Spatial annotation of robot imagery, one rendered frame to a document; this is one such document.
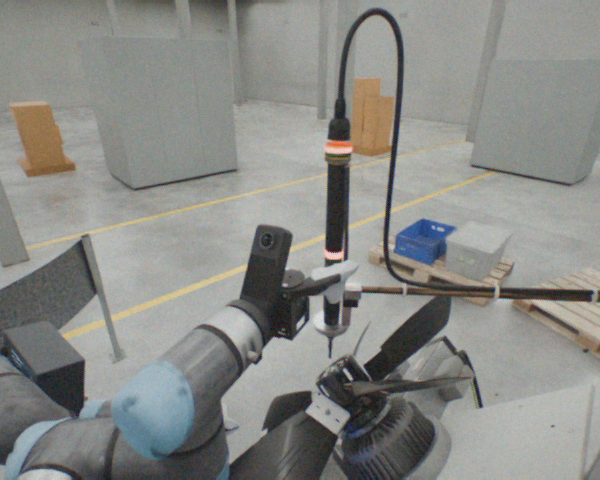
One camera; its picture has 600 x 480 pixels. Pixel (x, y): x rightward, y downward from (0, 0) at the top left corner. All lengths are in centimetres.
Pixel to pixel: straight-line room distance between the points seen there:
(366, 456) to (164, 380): 67
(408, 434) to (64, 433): 69
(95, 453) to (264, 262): 26
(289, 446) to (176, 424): 56
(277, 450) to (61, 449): 52
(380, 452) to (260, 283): 58
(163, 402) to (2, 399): 41
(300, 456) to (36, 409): 49
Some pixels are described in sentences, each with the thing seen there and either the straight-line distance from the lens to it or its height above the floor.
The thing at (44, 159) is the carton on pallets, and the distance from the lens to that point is 853.
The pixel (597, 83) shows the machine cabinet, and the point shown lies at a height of 161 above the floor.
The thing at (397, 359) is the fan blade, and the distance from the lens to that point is 105.
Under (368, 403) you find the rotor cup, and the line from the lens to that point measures 98.
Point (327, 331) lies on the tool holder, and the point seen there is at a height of 146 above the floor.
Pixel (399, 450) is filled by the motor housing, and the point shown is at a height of 116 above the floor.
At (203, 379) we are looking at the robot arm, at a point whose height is 166.
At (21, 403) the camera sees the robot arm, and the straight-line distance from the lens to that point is 75.
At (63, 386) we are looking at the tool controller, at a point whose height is 118.
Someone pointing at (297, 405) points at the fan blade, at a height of 106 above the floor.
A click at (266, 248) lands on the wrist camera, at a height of 172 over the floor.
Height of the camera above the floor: 193
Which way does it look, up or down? 26 degrees down
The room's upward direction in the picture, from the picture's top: straight up
